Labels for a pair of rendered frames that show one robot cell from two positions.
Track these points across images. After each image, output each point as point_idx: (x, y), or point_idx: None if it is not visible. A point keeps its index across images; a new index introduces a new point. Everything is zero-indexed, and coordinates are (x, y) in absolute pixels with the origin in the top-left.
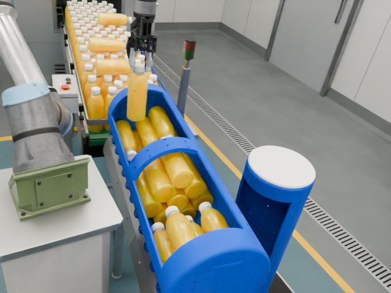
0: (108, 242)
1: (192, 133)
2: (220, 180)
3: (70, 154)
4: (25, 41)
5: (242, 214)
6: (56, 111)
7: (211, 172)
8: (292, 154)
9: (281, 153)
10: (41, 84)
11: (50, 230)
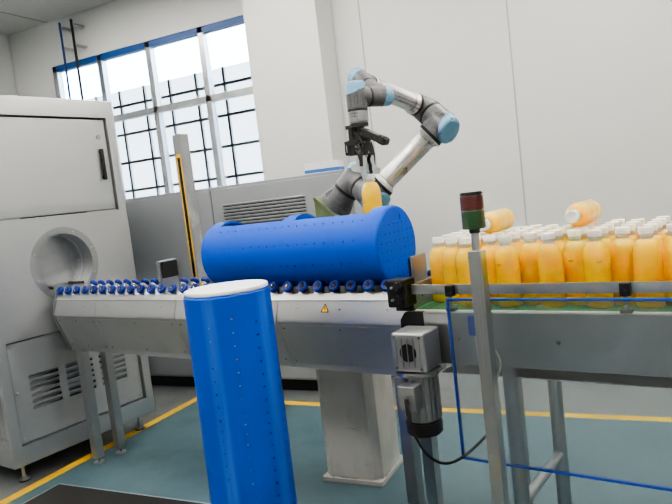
0: None
1: (307, 230)
2: (253, 230)
3: (324, 197)
4: (406, 150)
5: (227, 236)
6: (348, 180)
7: (259, 223)
8: (219, 291)
9: (233, 288)
10: (352, 162)
11: None
